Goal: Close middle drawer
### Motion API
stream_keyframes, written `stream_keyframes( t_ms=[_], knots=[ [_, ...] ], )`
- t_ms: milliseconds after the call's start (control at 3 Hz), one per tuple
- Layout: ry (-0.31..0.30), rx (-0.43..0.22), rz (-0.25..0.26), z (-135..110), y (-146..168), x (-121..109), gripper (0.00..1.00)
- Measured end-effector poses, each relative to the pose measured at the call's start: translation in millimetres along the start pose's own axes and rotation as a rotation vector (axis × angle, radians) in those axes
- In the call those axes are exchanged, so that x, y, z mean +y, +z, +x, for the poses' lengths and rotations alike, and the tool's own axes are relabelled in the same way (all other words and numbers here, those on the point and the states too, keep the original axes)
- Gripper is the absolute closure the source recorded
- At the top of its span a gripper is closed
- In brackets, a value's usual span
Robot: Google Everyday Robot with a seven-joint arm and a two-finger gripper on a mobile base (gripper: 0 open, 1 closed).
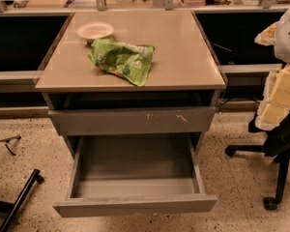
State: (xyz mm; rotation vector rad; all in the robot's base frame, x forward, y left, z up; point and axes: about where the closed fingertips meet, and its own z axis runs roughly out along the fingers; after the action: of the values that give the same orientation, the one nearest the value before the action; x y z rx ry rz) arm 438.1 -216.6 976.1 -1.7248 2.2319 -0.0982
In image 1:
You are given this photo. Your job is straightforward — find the black chair base left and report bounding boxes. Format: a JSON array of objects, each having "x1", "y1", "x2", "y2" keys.
[{"x1": 0, "y1": 169, "x2": 44, "y2": 232}]

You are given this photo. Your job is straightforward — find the green crumpled chip bag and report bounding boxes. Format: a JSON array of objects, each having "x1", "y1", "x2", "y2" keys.
[{"x1": 88, "y1": 38, "x2": 155, "y2": 87}]

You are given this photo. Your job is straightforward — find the grey drawer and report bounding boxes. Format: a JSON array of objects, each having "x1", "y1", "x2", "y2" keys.
[
  {"x1": 49, "y1": 106, "x2": 215, "y2": 136},
  {"x1": 53, "y1": 133, "x2": 217, "y2": 218}
]

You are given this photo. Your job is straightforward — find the grey metal floor bracket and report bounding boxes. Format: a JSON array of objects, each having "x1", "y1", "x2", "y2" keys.
[{"x1": 0, "y1": 135, "x2": 21, "y2": 156}]

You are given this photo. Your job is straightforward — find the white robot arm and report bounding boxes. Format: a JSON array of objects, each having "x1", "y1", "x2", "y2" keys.
[{"x1": 254, "y1": 7, "x2": 290, "y2": 131}]

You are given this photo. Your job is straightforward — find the grey top drawer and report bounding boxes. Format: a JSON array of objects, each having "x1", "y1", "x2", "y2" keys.
[{"x1": 49, "y1": 106, "x2": 215, "y2": 136}]

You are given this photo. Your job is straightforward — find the grey drawer cabinet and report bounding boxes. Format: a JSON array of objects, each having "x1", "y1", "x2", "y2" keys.
[{"x1": 34, "y1": 9, "x2": 227, "y2": 147}]

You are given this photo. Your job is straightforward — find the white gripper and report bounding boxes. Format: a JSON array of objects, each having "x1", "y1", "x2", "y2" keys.
[{"x1": 254, "y1": 65, "x2": 290, "y2": 131}]

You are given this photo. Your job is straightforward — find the white paper bowl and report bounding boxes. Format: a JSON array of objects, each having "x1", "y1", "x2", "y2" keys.
[{"x1": 76, "y1": 21, "x2": 114, "y2": 44}]

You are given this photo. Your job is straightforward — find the black office chair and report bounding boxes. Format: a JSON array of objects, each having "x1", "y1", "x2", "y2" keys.
[{"x1": 224, "y1": 103, "x2": 290, "y2": 211}]

